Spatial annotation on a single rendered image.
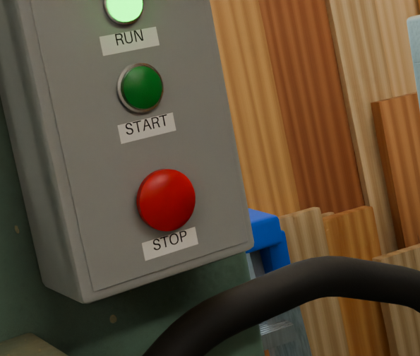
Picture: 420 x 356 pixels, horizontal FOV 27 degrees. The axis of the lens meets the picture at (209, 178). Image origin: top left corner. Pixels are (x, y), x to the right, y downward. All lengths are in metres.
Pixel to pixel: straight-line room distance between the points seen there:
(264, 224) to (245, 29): 0.73
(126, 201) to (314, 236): 1.44
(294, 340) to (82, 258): 0.95
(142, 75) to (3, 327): 0.15
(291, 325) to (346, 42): 0.89
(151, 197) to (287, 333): 0.94
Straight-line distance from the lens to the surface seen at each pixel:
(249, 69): 1.93
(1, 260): 0.47
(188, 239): 0.44
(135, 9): 0.42
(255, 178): 1.92
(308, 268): 0.51
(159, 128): 0.43
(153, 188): 0.42
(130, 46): 0.43
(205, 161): 0.44
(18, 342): 0.47
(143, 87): 0.42
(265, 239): 1.29
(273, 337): 1.34
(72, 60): 0.41
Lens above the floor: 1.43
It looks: 9 degrees down
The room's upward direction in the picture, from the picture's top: 11 degrees counter-clockwise
